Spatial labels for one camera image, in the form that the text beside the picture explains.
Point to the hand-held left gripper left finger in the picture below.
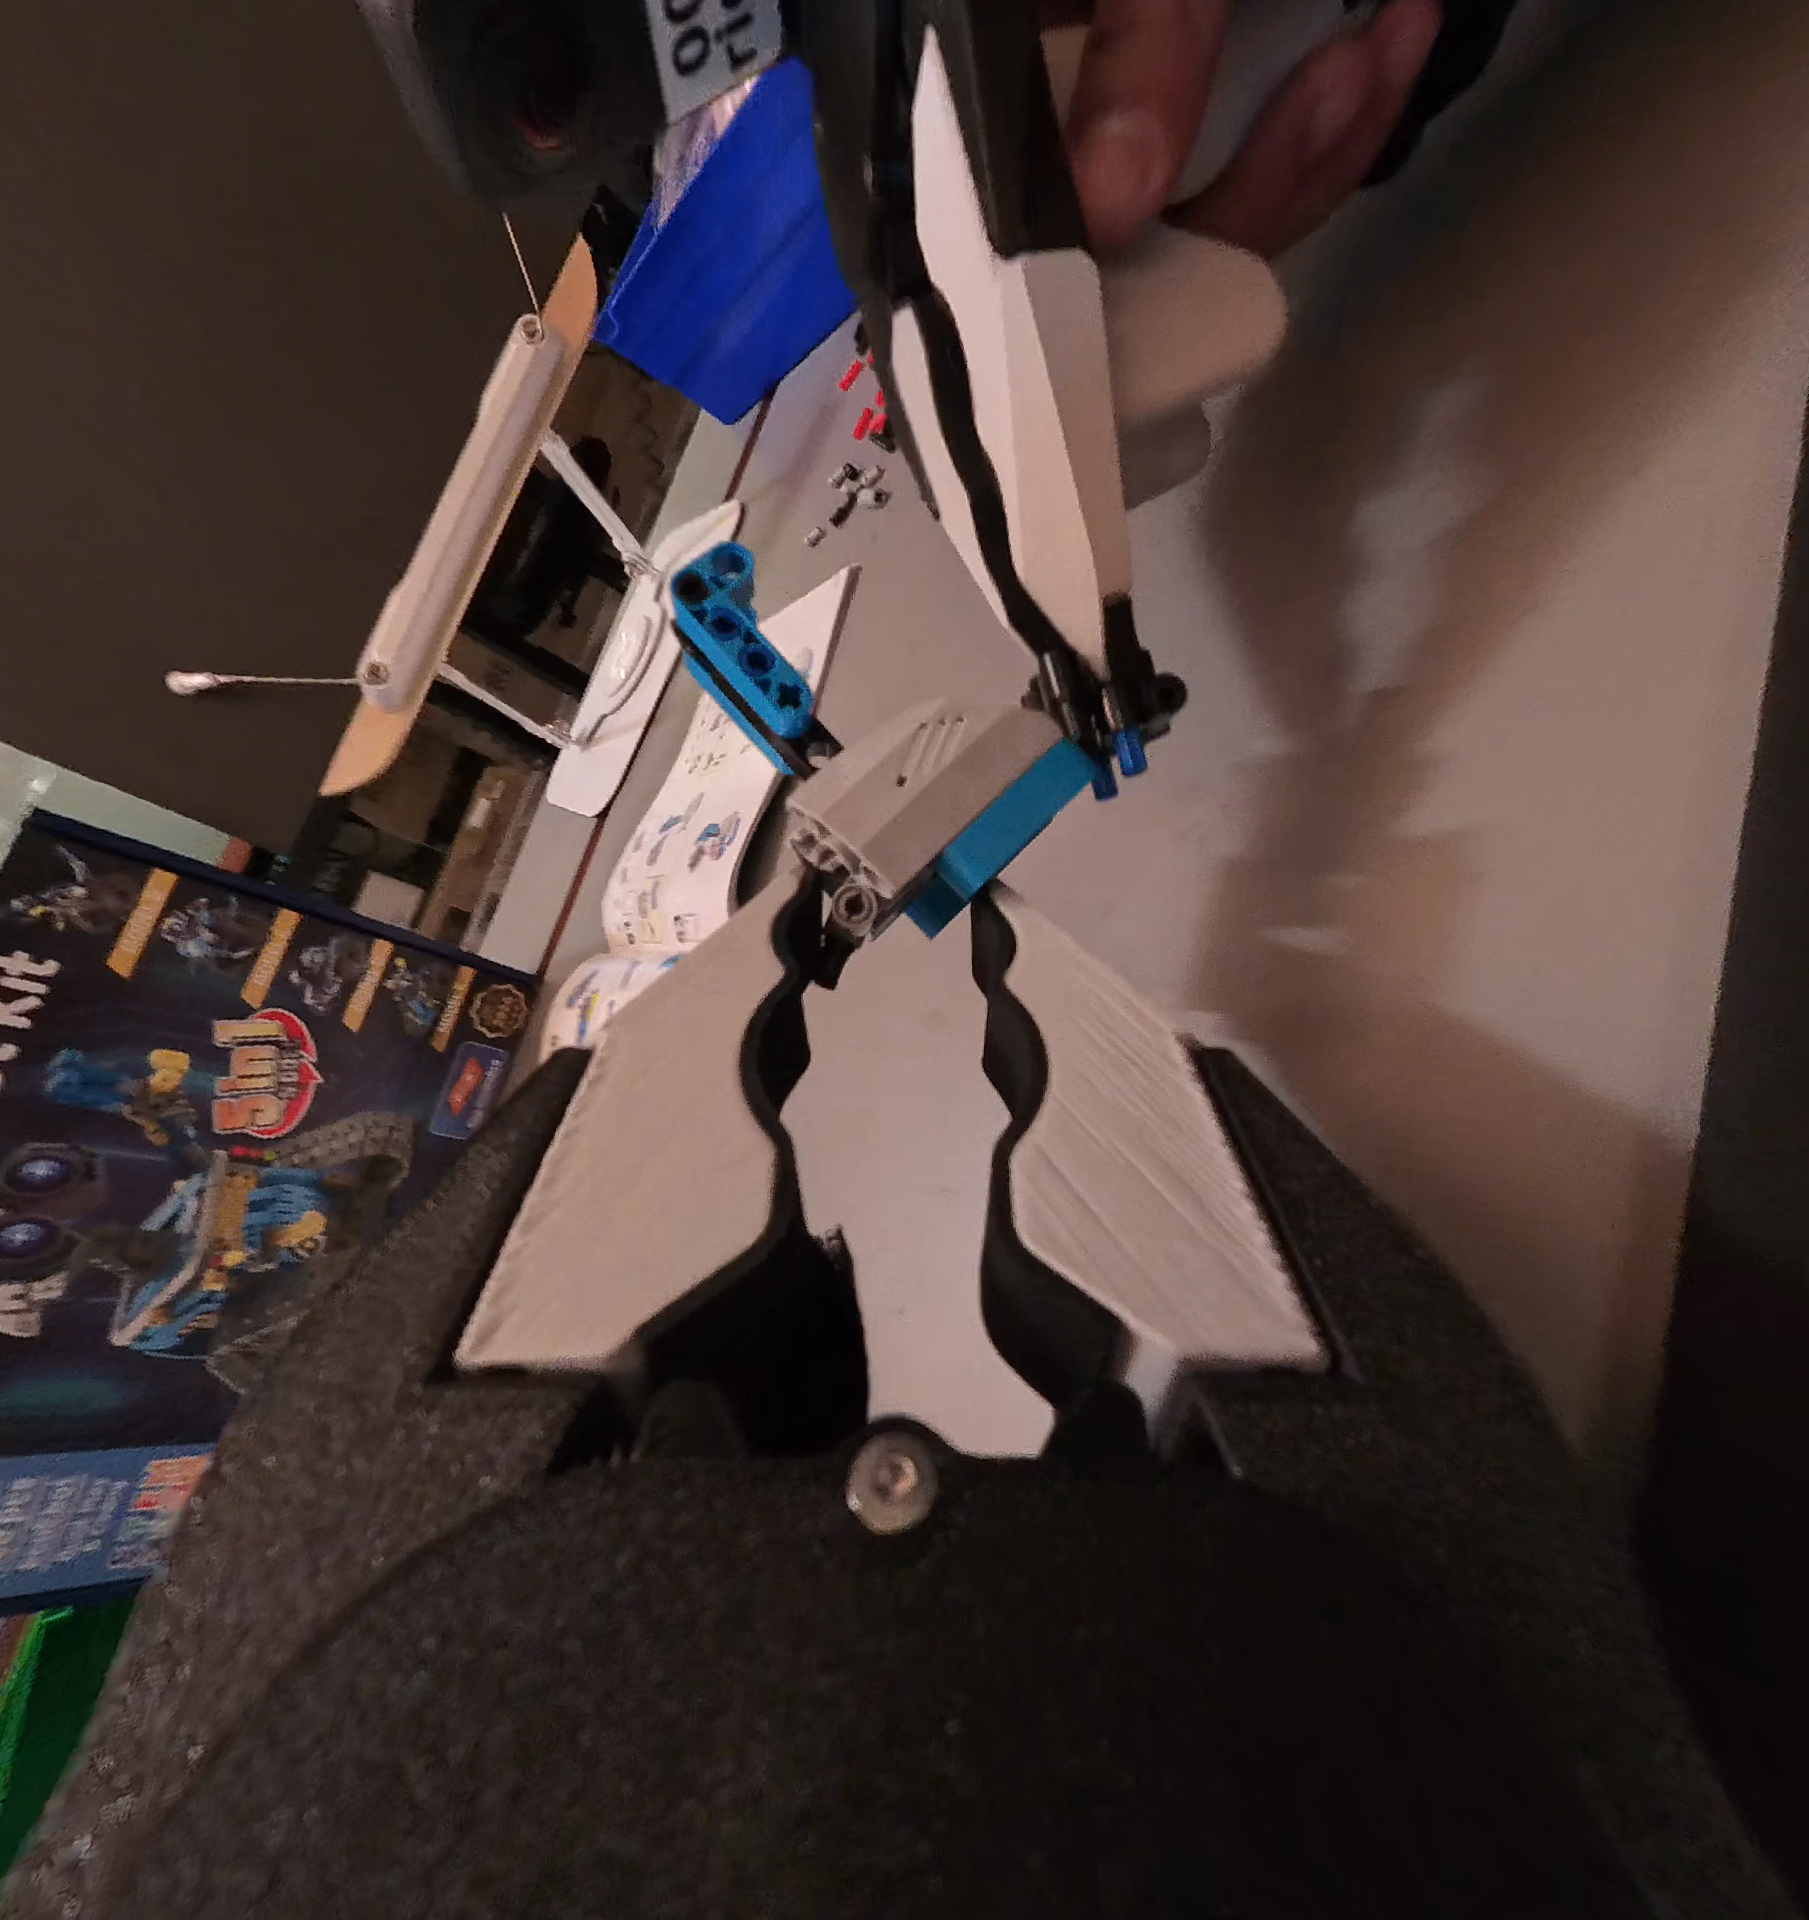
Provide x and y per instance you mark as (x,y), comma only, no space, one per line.
(635,1201)

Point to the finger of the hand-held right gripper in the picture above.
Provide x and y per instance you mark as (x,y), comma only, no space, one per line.
(1054,451)
(940,465)

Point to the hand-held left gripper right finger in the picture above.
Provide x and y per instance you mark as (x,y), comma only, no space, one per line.
(1158,1185)

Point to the grey panel blue beam assembly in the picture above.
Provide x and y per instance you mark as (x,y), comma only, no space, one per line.
(904,780)

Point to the grey desk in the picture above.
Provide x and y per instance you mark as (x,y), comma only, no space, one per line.
(1294,750)

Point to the person's right hand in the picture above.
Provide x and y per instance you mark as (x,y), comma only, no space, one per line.
(1129,135)

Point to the pile of small building parts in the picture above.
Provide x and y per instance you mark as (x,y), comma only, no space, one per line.
(858,480)

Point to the blue bin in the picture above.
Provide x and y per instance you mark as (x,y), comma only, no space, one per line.
(725,285)

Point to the instruction booklet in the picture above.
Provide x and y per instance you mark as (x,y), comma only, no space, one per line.
(708,810)

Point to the robot kit box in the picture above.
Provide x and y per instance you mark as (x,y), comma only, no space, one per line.
(168,1050)

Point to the black dimpled mat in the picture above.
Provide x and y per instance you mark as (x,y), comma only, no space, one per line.
(1759,901)

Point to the green bin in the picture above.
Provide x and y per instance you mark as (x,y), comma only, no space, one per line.
(18,1771)

